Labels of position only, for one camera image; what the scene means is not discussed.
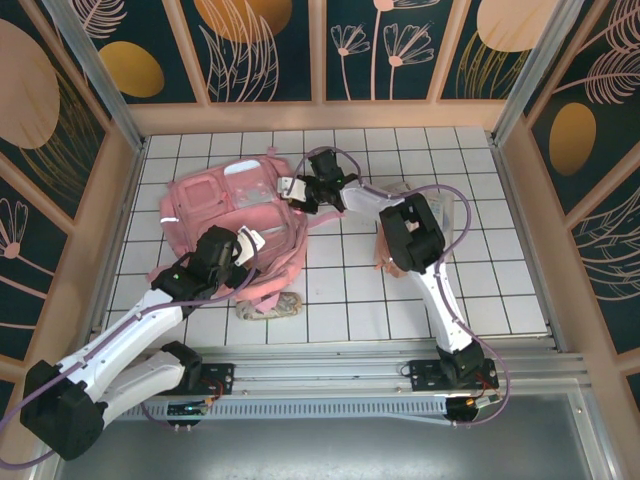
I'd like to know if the green circuit board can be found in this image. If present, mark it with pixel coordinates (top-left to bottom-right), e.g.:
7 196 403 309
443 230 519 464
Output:
166 399 211 417

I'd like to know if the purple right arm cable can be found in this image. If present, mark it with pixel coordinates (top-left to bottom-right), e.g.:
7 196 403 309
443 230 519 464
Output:
292 145 512 430

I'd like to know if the brushed metal panel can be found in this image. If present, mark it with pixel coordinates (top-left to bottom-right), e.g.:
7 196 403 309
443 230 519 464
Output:
29 392 619 480

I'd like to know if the beige patterned pencil pouch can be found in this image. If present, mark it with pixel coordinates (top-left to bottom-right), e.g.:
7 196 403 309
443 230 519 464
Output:
235 292 304 321

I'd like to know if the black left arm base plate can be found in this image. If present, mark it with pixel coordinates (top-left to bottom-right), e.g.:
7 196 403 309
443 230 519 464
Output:
197 362 236 396

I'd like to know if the grey slotted cable duct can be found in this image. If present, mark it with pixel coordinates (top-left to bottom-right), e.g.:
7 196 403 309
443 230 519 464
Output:
102 398 454 426

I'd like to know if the aluminium side rail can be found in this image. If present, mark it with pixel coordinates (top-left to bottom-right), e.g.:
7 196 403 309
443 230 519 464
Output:
487 130 569 351
79 139 150 361

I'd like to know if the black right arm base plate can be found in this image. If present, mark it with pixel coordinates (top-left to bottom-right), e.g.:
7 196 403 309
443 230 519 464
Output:
408 358 500 394

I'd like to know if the aluminium mounting rail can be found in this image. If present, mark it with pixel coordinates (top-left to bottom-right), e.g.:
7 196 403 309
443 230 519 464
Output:
52 344 594 399

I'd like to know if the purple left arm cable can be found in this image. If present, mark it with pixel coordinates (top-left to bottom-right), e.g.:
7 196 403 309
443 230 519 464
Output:
0 232 264 471

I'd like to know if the black round cable mount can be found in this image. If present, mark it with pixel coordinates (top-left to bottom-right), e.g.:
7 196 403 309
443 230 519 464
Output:
444 394 502 424

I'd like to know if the aluminium frame post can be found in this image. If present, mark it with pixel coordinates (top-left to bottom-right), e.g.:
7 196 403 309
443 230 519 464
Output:
492 0 599 146
42 0 149 151

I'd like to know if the pink student backpack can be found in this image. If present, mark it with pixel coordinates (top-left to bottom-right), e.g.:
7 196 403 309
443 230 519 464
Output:
148 146 347 315

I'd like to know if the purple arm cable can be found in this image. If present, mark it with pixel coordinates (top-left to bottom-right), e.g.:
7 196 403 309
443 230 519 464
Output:
0 232 264 471
292 145 512 430

